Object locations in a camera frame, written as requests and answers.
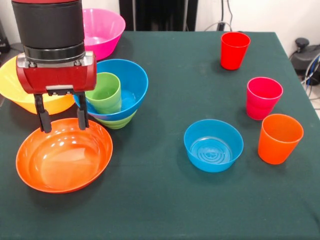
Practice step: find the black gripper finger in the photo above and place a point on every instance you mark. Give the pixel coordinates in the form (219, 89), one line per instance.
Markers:
(43, 117)
(82, 115)

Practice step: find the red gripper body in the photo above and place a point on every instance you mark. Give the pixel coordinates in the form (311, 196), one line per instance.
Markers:
(57, 78)

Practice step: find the green plastic cup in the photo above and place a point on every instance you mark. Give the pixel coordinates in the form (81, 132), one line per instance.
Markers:
(106, 97)

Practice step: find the small green plastic bowl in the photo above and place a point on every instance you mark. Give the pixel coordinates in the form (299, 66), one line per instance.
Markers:
(116, 122)

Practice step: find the orange-red plastic bowl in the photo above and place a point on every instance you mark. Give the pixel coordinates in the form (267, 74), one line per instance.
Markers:
(65, 162)

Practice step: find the large smooth blue bowl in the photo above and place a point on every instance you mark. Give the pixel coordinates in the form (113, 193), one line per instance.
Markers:
(132, 80)

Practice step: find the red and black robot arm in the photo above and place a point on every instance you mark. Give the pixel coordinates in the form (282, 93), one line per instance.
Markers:
(50, 27)

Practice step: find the large yellow-orange plastic bowl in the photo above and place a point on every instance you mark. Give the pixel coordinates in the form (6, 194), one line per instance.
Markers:
(12, 87)

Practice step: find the large pink plastic bowl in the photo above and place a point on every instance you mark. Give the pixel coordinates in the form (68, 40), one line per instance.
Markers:
(105, 32)

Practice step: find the dark green tablecloth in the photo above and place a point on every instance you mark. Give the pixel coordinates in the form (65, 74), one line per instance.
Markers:
(150, 200)

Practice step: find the small ringed blue bowl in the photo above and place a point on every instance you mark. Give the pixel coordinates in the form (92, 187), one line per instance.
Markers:
(212, 152)

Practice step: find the red plastic cup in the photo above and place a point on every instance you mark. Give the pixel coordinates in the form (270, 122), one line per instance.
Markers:
(233, 55)

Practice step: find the magenta plastic cup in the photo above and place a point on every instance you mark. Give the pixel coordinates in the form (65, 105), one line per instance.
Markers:
(260, 107)

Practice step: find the orange plastic cup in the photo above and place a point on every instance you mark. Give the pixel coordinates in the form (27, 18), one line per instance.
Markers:
(275, 150)

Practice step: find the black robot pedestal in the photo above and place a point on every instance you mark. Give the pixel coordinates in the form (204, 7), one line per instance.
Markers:
(162, 15)

